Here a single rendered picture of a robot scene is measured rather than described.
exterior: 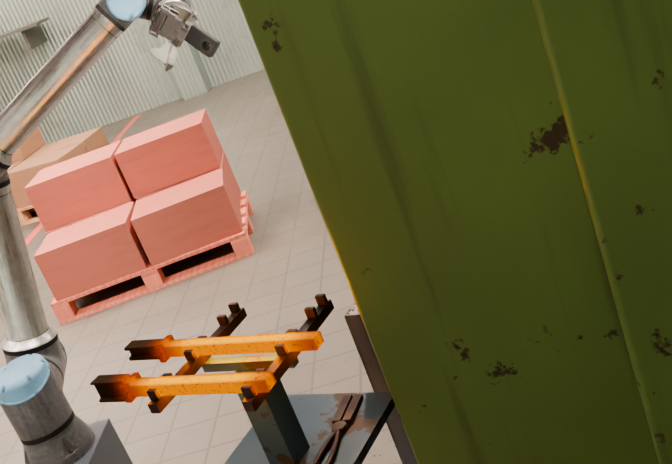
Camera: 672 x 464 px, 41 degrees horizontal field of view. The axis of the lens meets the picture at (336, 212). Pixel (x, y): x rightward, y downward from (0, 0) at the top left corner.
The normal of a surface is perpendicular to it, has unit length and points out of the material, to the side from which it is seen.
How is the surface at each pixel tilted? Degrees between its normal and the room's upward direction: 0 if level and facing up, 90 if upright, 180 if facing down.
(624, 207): 90
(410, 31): 90
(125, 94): 90
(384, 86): 90
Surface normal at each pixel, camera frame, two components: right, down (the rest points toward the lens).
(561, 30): -0.38, 0.45
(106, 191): 0.06, 0.33
